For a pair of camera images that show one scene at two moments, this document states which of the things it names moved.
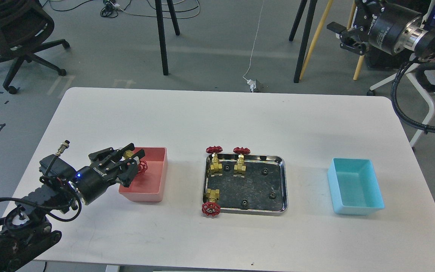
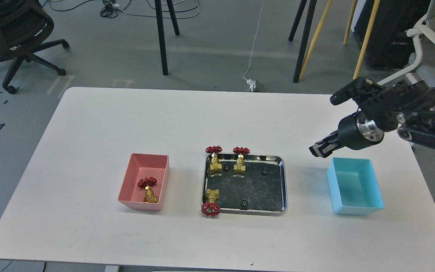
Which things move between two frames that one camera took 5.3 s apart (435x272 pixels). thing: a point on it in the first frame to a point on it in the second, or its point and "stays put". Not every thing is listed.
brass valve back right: (240, 167) stays put
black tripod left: (158, 4) stays put
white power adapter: (252, 84) stays put
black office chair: (14, 28) stays put
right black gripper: (381, 22) to (356, 132)
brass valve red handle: (142, 167) to (147, 183)
